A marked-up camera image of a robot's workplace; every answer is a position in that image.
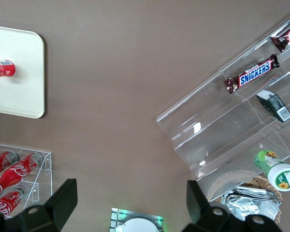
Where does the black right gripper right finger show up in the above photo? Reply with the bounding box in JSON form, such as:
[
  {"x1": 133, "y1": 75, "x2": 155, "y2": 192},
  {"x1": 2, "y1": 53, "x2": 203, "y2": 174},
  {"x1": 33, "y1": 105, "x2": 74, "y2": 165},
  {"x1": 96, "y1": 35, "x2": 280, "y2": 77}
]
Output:
[{"x1": 183, "y1": 180, "x2": 281, "y2": 232}]

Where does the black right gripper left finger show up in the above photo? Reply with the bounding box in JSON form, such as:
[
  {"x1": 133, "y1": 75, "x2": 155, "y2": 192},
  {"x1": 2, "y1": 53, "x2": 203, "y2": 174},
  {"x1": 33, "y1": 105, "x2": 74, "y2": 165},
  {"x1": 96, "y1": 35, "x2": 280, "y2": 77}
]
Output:
[{"x1": 4, "y1": 178, "x2": 78, "y2": 232}]

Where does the cream white plastic tray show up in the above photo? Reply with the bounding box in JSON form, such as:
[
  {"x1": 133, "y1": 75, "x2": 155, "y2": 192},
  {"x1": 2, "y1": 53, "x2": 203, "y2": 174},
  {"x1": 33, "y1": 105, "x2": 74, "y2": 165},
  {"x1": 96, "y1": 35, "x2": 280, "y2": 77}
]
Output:
[{"x1": 0, "y1": 25, "x2": 45, "y2": 119}]

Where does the Snickers chocolate bar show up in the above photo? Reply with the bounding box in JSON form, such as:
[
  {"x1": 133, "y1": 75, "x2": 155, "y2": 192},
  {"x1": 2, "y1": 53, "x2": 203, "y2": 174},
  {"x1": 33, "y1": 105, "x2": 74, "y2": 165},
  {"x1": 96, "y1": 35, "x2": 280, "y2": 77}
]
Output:
[
  {"x1": 223, "y1": 53, "x2": 280, "y2": 95},
  {"x1": 270, "y1": 20, "x2": 290, "y2": 53}
]

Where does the red aluminium Coca-Cola bottle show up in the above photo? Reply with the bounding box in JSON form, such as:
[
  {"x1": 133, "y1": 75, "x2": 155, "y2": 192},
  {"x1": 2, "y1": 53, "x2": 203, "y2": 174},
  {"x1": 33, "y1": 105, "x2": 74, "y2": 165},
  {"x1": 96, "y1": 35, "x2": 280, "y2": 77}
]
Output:
[{"x1": 0, "y1": 152, "x2": 43, "y2": 202}]

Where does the cola bottle upper left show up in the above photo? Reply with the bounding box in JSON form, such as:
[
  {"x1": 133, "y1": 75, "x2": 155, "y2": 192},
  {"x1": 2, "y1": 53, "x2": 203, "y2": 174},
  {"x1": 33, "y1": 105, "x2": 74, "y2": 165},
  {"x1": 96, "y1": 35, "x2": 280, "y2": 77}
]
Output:
[{"x1": 0, "y1": 150, "x2": 19, "y2": 180}]

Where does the green white capped bottle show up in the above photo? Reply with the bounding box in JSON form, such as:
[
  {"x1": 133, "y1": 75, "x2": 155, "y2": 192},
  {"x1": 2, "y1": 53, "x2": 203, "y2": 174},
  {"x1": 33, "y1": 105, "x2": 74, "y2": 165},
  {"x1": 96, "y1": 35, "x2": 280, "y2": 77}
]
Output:
[{"x1": 253, "y1": 149, "x2": 290, "y2": 193}]

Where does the white round dome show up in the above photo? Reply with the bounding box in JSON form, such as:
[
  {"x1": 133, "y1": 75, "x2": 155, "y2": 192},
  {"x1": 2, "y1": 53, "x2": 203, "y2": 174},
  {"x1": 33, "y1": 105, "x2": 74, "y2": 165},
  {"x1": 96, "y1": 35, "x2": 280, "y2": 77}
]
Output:
[{"x1": 115, "y1": 218, "x2": 160, "y2": 232}]

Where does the cola bottle lower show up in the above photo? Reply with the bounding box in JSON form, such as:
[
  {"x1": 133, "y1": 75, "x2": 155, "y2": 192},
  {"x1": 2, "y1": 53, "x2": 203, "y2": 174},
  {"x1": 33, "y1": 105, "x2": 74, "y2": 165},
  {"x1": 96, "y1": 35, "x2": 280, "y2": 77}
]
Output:
[{"x1": 0, "y1": 185, "x2": 30, "y2": 218}]

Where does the light woven snack basket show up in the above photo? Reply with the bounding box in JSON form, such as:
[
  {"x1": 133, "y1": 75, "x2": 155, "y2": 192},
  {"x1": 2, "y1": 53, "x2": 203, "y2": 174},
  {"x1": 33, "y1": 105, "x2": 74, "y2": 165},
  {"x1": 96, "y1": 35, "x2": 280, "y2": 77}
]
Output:
[{"x1": 206, "y1": 169, "x2": 284, "y2": 224}]

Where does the silver foil snack bag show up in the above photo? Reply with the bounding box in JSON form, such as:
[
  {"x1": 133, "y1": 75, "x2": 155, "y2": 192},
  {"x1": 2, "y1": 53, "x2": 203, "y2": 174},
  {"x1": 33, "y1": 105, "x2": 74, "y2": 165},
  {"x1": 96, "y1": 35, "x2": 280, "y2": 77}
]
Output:
[
  {"x1": 222, "y1": 190, "x2": 280, "y2": 222},
  {"x1": 233, "y1": 185, "x2": 283, "y2": 204}
]

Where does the dark green small box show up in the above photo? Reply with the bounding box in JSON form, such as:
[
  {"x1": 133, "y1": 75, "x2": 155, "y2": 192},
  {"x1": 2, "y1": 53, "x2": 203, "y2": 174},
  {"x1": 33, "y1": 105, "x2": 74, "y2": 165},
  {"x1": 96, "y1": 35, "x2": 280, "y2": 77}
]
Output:
[{"x1": 256, "y1": 89, "x2": 290, "y2": 123}]

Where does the clear acrylic stepped display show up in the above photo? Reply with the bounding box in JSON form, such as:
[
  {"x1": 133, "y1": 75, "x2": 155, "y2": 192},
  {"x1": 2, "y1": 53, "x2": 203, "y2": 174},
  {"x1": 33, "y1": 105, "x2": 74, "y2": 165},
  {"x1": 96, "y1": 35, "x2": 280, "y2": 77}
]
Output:
[{"x1": 156, "y1": 8, "x2": 290, "y2": 202}]

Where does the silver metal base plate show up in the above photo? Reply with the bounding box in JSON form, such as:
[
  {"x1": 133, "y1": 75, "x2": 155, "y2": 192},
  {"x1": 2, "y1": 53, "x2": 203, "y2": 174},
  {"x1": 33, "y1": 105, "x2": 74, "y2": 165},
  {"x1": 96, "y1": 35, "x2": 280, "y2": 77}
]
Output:
[{"x1": 110, "y1": 207, "x2": 164, "y2": 232}]

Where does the cola bottle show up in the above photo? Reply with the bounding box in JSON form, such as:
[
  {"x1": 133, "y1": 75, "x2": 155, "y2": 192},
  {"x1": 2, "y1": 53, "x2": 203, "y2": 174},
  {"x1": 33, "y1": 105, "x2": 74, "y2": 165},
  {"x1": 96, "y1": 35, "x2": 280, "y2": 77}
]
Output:
[
  {"x1": 0, "y1": 185, "x2": 30, "y2": 218},
  {"x1": 0, "y1": 150, "x2": 19, "y2": 180}
]

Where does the clear acrylic can rack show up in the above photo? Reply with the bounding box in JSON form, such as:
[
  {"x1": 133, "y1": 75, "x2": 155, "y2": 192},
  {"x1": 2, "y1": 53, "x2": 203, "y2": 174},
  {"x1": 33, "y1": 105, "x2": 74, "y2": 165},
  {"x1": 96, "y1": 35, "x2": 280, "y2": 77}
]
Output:
[{"x1": 0, "y1": 142, "x2": 52, "y2": 218}]

